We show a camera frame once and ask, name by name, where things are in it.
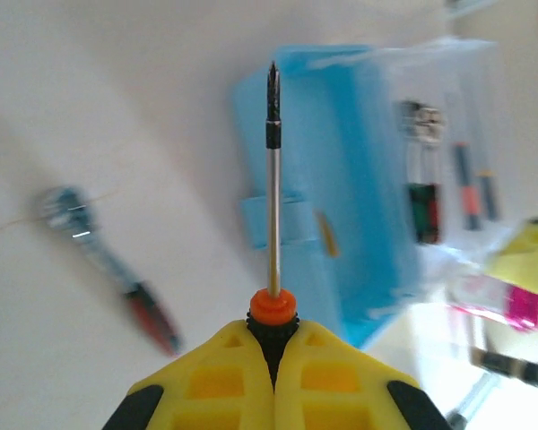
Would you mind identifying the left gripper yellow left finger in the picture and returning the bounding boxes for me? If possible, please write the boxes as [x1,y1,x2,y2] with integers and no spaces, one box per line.
[101,319,275,430]

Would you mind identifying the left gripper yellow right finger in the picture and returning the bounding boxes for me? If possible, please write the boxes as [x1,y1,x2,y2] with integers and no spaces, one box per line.
[273,319,455,430]

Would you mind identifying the red-handled ratchet wrench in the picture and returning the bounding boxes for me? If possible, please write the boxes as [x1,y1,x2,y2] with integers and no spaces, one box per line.
[33,185,183,357]

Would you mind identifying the green-handled ratchet wrench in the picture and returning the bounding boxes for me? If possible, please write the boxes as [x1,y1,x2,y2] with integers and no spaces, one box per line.
[396,100,445,245]

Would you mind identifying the yellow-handled combination pliers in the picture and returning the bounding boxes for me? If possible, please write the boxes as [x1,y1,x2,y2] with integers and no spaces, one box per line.
[313,210,342,259]

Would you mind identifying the blue clear-lid plastic tool box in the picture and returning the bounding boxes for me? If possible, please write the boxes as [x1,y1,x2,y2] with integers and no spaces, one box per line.
[227,39,521,350]

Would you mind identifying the black orange precision screwdriver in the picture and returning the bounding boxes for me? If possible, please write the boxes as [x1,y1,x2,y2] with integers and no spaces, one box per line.
[246,60,301,391]

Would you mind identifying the pink dome button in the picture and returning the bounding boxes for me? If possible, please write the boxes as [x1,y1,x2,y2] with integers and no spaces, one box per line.
[497,281,538,333]

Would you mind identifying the black brass cylinder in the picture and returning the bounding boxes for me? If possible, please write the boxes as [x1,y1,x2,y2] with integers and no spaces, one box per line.
[469,347,538,389]

